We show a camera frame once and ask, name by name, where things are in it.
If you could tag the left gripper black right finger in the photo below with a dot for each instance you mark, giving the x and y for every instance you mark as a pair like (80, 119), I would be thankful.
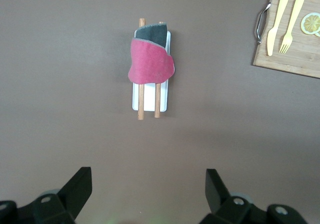
(217, 196)

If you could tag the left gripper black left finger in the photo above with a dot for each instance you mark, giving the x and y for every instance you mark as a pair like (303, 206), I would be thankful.
(72, 196)

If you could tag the pink and grey cloth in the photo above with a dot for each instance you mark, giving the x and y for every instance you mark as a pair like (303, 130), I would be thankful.
(150, 64)

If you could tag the wooden rack rod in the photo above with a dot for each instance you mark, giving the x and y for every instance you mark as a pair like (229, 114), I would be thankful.
(157, 99)
(141, 101)

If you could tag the white rectangular rack tray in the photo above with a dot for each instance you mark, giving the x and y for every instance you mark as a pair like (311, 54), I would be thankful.
(150, 96)

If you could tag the wooden cutting board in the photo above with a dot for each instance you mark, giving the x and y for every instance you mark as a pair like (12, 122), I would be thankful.
(300, 57)

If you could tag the yellow plastic knife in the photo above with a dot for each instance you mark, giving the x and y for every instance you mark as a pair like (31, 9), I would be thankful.
(271, 39)

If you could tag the yellow plastic fork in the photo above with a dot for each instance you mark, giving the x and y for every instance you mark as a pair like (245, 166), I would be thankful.
(292, 22)

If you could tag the lemon slice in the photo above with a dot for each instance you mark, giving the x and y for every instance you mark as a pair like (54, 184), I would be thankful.
(311, 23)
(318, 34)

